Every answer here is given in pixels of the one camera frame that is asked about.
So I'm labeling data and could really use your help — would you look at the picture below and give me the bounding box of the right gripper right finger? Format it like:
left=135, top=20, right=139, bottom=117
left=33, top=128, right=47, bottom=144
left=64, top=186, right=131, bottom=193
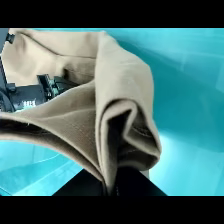
left=114, top=165, right=168, bottom=197

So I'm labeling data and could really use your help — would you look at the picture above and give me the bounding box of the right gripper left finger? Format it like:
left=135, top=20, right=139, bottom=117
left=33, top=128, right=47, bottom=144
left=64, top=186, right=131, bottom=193
left=51, top=168, right=107, bottom=197

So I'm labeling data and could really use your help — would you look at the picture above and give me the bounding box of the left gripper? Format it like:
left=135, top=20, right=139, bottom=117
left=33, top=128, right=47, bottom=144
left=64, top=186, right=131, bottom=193
left=0, top=73, right=80, bottom=114

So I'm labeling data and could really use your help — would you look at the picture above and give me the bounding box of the beige shirt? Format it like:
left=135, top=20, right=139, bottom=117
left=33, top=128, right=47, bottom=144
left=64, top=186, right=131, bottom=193
left=0, top=28, right=163, bottom=197

